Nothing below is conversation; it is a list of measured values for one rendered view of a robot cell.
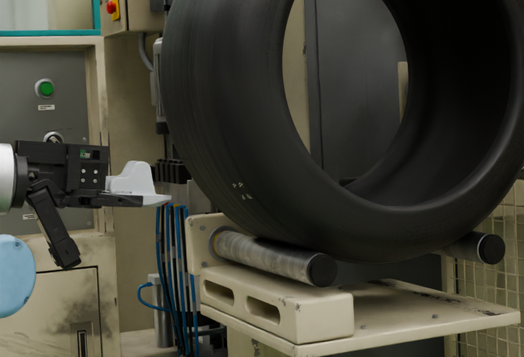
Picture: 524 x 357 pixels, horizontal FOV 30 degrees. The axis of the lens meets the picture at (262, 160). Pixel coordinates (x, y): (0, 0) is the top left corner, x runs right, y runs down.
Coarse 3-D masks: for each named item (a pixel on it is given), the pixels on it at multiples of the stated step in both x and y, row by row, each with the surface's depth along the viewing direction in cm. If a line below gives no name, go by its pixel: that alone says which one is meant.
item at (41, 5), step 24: (0, 0) 176; (24, 0) 177; (48, 0) 179; (72, 0) 181; (96, 0) 182; (0, 24) 176; (24, 24) 177; (48, 24) 179; (72, 24) 181; (96, 24) 182
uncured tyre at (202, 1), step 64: (192, 0) 135; (256, 0) 125; (384, 0) 165; (448, 0) 163; (512, 0) 141; (192, 64) 131; (256, 64) 125; (448, 64) 167; (512, 64) 144; (192, 128) 135; (256, 128) 125; (448, 128) 166; (512, 128) 141; (256, 192) 129; (320, 192) 129; (384, 192) 164; (448, 192) 139; (384, 256) 137
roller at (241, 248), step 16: (224, 240) 156; (240, 240) 152; (256, 240) 148; (224, 256) 158; (240, 256) 150; (256, 256) 145; (272, 256) 140; (288, 256) 136; (304, 256) 132; (320, 256) 130; (272, 272) 142; (288, 272) 135; (304, 272) 130; (320, 272) 130; (336, 272) 131
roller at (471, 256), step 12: (468, 240) 144; (480, 240) 142; (492, 240) 141; (444, 252) 150; (456, 252) 147; (468, 252) 144; (480, 252) 141; (492, 252) 142; (504, 252) 142; (492, 264) 142
